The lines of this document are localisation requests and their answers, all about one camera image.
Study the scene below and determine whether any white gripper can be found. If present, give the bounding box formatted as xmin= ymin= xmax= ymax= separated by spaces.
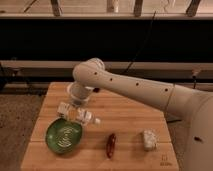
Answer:
xmin=67 ymin=82 xmax=94 ymax=106

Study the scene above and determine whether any clear plastic bottle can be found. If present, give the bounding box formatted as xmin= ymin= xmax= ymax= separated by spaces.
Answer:
xmin=57 ymin=102 xmax=101 ymax=126

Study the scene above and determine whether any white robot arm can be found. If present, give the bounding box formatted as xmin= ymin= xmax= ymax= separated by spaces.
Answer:
xmin=67 ymin=58 xmax=213 ymax=171

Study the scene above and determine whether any green ceramic bowl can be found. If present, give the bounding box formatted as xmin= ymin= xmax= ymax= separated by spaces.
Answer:
xmin=45 ymin=118 xmax=83 ymax=154

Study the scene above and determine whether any red chili pepper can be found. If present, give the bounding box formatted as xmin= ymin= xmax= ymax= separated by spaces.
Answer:
xmin=106 ymin=133 xmax=116 ymax=158

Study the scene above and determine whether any white crumpled cloth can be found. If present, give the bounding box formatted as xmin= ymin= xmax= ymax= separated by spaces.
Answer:
xmin=143 ymin=130 xmax=157 ymax=151

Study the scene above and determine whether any black cable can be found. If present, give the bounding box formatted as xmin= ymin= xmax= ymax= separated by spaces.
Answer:
xmin=120 ymin=9 xmax=158 ymax=76

